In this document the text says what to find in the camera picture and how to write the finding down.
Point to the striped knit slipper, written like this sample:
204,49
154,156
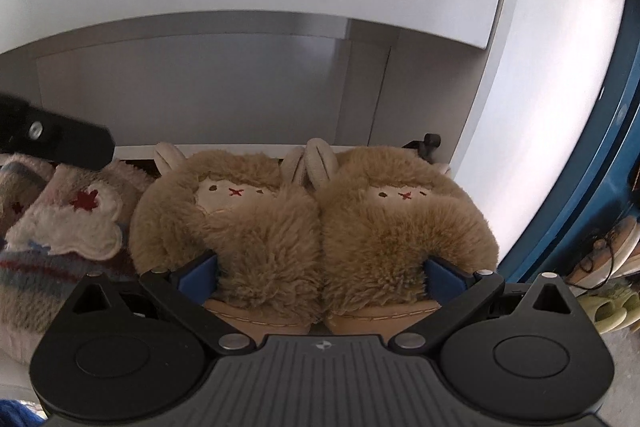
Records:
22,179
78,224

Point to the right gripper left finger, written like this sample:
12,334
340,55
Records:
124,351

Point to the white shoe cabinet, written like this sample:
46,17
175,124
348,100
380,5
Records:
508,84

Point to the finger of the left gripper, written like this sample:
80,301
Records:
30,130

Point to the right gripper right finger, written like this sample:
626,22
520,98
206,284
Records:
512,351

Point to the person blue jeans leg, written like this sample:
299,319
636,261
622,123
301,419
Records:
15,414

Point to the brown fluffy animal slipper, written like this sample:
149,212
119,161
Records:
254,212

